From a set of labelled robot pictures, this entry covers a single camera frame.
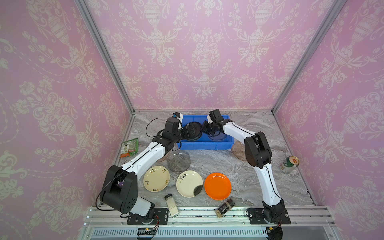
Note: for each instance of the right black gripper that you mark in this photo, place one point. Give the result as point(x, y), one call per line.
point(212, 127)

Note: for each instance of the pinkish translucent plate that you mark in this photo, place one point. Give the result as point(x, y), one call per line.
point(238, 150)

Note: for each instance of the clear glass plate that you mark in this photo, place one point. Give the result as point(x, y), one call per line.
point(217, 136)

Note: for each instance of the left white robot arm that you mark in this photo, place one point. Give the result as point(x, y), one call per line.
point(126, 200)

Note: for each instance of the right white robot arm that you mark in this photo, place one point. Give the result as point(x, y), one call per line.
point(259, 155)

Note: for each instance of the blue plastic bin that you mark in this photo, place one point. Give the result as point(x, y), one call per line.
point(204, 143)

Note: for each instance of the brown translucent plate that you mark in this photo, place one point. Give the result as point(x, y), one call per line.
point(163, 157)

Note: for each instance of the grey translucent plate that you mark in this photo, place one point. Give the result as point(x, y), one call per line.
point(179, 161)

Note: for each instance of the green snack bag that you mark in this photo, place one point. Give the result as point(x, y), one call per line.
point(129, 148)

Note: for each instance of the cream flower plate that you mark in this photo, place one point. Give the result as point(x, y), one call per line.
point(156, 179)

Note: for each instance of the cream plate black patch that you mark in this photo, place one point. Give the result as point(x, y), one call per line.
point(189, 184)

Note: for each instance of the orange plate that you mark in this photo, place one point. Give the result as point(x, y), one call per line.
point(218, 186)

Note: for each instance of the white spice jar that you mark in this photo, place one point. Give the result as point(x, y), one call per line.
point(172, 206)

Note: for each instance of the dark spice jar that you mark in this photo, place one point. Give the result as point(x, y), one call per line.
point(224, 208)

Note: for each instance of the green drink can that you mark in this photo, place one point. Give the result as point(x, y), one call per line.
point(290, 164)

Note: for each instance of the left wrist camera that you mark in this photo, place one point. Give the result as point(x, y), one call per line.
point(179, 117)

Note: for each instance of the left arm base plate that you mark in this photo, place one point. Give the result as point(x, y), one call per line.
point(153, 217)

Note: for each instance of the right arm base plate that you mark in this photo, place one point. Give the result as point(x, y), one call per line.
point(260, 216)

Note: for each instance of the aluminium frame rail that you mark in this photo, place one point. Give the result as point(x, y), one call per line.
point(201, 223)

